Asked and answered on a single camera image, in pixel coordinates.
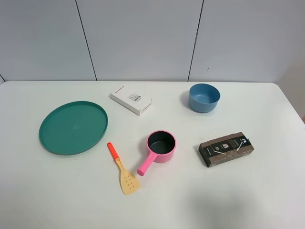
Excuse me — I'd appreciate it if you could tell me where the pink saucepan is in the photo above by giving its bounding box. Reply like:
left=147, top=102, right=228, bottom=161
left=137, top=130, right=177, bottom=176

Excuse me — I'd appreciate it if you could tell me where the white cardboard box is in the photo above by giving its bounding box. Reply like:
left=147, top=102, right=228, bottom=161
left=109, top=84, right=153, bottom=116

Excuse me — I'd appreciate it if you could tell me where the blue bowl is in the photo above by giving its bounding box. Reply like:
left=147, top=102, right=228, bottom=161
left=189, top=83, right=221, bottom=113

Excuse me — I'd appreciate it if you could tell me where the green round plate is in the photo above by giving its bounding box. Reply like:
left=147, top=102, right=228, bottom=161
left=39, top=101, right=109, bottom=156

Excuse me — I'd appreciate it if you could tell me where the brown coffee capsule box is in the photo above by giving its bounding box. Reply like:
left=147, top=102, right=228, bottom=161
left=198, top=132, right=254, bottom=167

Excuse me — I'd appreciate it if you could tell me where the orange handled yellow spatula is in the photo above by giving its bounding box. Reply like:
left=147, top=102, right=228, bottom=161
left=107, top=142, right=140, bottom=195

